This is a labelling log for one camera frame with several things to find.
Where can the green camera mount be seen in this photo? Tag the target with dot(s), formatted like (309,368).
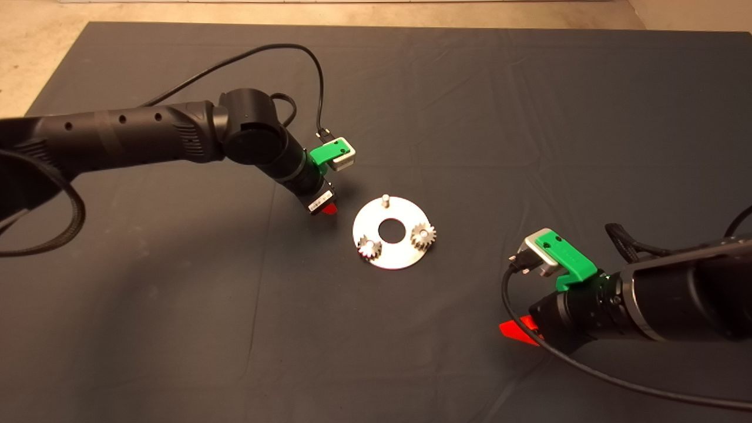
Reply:
(326,153)
(573,258)

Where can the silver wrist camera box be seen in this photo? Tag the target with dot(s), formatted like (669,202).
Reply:
(343,157)
(537,252)

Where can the small steel planetary gear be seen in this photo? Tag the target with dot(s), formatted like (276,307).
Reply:
(370,247)
(423,235)

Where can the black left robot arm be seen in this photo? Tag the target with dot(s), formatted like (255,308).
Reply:
(147,135)

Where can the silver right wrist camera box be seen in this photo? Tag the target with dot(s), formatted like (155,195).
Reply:
(537,252)

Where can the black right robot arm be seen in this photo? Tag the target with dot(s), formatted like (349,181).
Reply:
(693,294)

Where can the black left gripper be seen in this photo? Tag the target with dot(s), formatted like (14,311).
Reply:
(305,179)

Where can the round metal carrier plate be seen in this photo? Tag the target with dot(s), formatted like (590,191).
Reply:
(399,258)

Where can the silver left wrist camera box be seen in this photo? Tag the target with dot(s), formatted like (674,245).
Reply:
(343,157)

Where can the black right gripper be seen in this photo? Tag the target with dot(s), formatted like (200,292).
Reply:
(578,308)

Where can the dark grey table cloth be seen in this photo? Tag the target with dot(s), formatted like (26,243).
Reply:
(470,117)

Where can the green left camera mount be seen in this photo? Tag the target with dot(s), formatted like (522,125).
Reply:
(326,153)

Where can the green right camera mount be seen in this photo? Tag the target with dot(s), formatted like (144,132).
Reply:
(573,258)

